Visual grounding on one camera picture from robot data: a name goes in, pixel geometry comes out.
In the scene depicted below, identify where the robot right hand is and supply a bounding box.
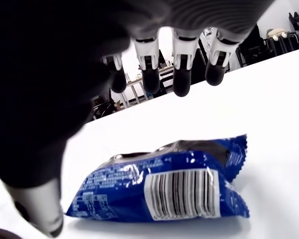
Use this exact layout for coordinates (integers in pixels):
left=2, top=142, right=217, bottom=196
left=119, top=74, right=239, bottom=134
left=0, top=0, right=275, bottom=239

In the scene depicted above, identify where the blue Oreo packet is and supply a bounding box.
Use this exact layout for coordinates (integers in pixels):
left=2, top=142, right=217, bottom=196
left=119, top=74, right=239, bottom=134
left=64, top=133, right=250, bottom=222

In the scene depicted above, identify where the round dark brown tray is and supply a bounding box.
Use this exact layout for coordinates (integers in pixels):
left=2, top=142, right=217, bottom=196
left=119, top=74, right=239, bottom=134
left=0, top=227, right=22, bottom=239

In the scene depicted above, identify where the beige plush toy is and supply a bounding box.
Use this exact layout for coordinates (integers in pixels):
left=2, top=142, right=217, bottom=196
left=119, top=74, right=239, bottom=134
left=266, top=28, right=288, bottom=42

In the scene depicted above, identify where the white frame desk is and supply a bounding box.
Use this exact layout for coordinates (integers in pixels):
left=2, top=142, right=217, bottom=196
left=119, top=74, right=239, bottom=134
left=122, top=66, right=175, bottom=108

